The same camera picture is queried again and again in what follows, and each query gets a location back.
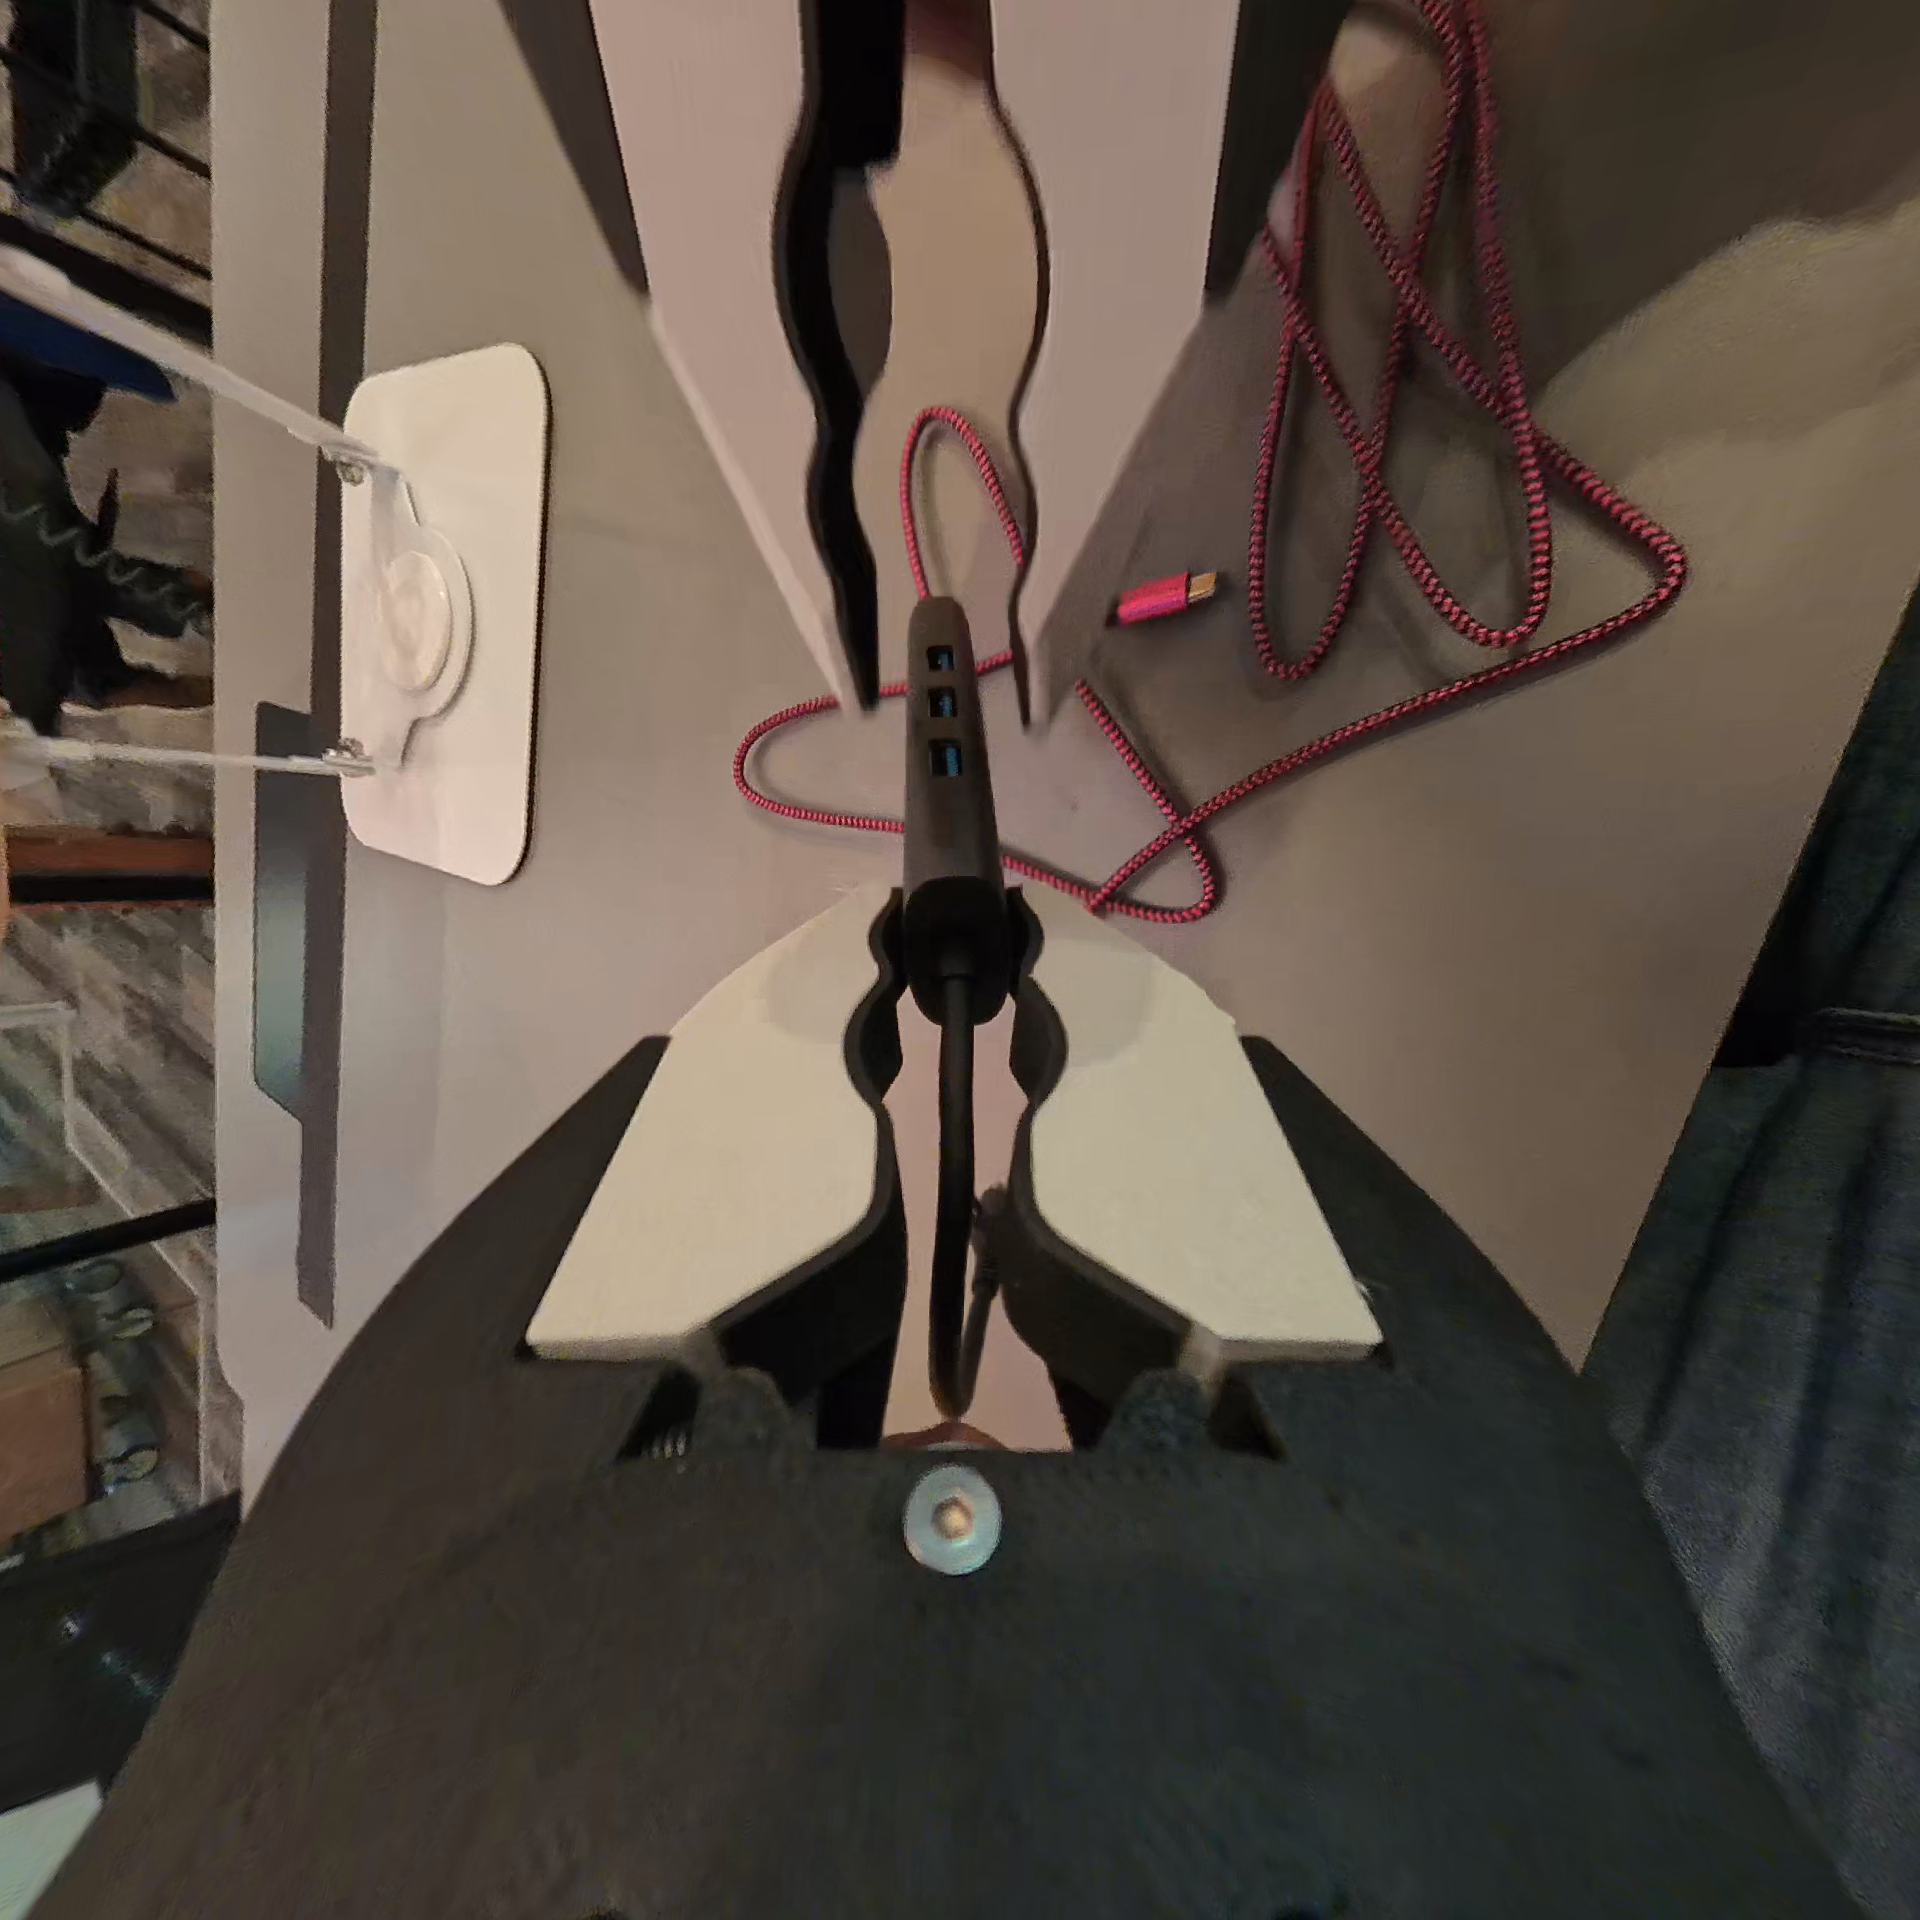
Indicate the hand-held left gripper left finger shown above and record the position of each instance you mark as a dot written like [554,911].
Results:
[736,1201]

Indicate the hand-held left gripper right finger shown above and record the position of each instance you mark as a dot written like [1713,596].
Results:
[1186,1201]

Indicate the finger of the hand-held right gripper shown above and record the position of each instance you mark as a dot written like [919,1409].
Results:
[721,181]
[1127,181]

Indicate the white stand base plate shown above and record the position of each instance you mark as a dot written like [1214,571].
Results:
[466,420]

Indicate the person's legs in jeans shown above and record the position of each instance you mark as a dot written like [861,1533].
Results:
[1800,1291]

